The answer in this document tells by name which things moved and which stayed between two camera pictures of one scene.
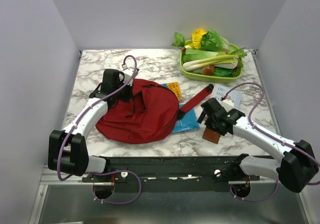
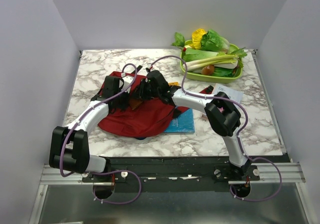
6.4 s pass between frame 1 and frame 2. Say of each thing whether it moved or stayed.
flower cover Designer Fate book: stayed
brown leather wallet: moved
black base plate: stayed
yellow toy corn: stayed
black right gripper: moved
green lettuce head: stayed
